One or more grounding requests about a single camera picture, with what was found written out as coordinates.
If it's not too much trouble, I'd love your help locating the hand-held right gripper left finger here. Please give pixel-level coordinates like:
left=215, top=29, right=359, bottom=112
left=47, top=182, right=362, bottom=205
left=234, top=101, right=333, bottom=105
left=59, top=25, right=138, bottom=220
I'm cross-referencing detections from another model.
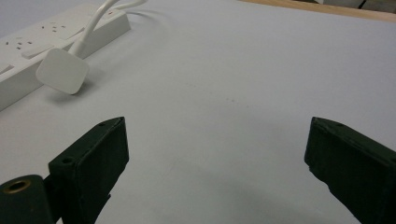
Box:
left=48, top=116, right=130, bottom=224

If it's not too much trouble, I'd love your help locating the white power strip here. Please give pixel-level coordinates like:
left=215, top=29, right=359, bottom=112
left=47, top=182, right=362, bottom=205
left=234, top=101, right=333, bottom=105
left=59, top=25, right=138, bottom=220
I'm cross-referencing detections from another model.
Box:
left=0, top=2, right=132, bottom=112

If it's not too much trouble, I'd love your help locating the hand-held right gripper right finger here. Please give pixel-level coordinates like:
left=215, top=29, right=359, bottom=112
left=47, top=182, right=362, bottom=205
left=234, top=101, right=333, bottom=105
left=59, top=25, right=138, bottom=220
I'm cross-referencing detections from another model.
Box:
left=304, top=116, right=396, bottom=224

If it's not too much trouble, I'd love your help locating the white power strip cable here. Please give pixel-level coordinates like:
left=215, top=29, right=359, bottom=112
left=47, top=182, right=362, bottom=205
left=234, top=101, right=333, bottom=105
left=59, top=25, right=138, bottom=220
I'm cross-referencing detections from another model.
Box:
left=115, top=0, right=149, bottom=11

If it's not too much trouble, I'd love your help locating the white plug with cable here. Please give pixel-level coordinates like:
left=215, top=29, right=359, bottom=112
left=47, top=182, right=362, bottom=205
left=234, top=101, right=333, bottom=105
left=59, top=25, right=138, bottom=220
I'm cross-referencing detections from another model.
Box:
left=35, top=0, right=120, bottom=95

